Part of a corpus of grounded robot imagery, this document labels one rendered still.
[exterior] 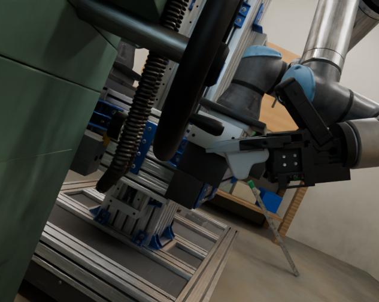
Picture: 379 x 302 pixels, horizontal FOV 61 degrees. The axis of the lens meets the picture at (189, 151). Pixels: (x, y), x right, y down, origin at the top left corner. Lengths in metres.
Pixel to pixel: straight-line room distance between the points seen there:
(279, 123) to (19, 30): 3.61
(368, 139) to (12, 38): 0.46
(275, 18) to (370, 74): 1.27
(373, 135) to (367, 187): 3.82
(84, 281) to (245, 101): 0.73
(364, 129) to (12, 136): 0.47
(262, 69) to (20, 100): 0.78
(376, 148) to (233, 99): 0.58
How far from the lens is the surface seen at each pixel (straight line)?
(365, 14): 0.94
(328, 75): 0.61
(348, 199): 4.27
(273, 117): 3.86
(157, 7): 0.45
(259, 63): 1.06
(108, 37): 0.61
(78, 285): 1.10
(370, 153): 0.53
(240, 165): 0.49
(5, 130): 0.43
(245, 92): 1.03
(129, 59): 1.21
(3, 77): 0.39
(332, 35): 0.66
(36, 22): 0.40
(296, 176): 0.51
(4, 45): 0.37
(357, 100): 0.62
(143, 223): 1.31
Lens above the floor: 0.72
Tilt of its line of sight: 4 degrees down
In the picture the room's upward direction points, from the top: 24 degrees clockwise
